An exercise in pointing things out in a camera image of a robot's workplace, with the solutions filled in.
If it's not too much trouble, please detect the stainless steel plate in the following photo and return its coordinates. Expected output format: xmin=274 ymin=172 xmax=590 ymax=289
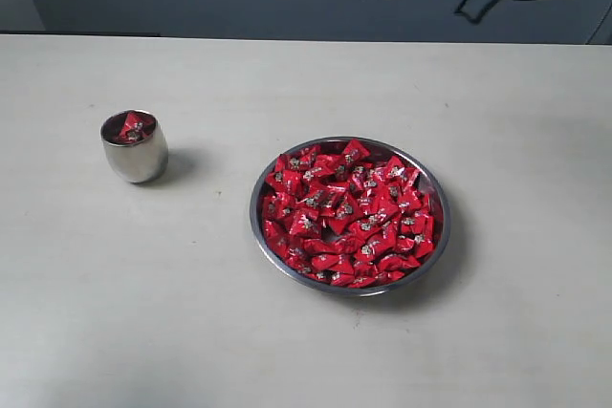
xmin=250 ymin=137 xmax=450 ymax=297

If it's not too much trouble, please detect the stainless steel cup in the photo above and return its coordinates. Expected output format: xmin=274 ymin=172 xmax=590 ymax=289
xmin=100 ymin=110 xmax=169 ymax=183

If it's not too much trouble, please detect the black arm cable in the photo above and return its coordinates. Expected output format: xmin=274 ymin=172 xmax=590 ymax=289
xmin=452 ymin=0 xmax=513 ymax=25

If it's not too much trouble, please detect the red candy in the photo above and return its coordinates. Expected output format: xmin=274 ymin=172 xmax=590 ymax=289
xmin=111 ymin=111 xmax=157 ymax=145

